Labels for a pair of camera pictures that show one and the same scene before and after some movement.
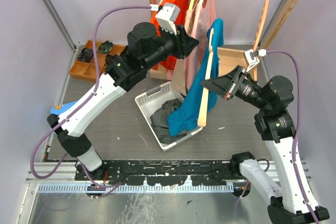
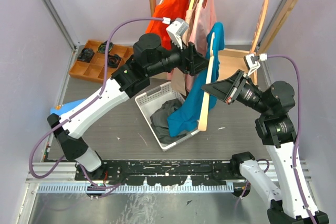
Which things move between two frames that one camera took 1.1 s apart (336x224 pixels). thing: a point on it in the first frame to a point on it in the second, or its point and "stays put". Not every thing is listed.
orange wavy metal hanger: [262, 18] stays put
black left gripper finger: [187, 43] to [200, 63]
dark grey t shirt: [160, 123] stays put
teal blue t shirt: [186, 116] stays put
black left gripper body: [176, 42] to [184, 63]
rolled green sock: [105, 47] stays put
